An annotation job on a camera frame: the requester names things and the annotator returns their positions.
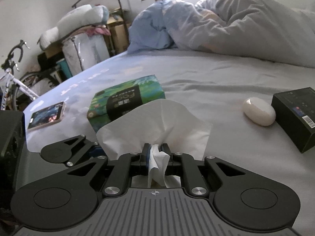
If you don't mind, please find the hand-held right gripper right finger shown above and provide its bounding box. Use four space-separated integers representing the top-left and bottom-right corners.
161 144 249 197

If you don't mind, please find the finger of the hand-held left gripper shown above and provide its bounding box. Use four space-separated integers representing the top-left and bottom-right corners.
63 135 102 167

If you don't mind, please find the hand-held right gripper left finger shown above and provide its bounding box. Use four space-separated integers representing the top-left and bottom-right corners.
57 144 151 197

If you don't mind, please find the white tissue sheet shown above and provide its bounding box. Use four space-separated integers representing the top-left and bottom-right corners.
96 98 213 187

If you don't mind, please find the smartphone with lit screen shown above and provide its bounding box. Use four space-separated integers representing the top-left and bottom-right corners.
27 101 67 130

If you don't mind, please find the white bicycle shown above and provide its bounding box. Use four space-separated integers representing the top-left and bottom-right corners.
0 39 65 111

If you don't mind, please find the sealed green tissue pack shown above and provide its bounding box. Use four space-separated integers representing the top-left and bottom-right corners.
86 74 166 133

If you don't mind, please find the white oval case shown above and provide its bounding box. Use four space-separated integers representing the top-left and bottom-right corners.
242 98 276 126

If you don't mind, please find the clear white storage bag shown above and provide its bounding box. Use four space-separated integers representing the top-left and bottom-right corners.
61 33 110 77

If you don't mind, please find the pink cloth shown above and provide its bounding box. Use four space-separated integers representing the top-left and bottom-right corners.
86 26 111 36

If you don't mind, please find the brown cardboard box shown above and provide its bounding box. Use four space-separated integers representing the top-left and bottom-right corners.
107 12 131 54

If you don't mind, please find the black cardboard box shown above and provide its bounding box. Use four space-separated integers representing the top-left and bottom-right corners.
271 87 315 153

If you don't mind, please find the white plush pillow pile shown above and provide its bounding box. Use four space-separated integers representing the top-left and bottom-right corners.
39 4 109 50

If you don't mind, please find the blue grey duvet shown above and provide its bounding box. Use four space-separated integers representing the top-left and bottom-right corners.
127 0 315 68

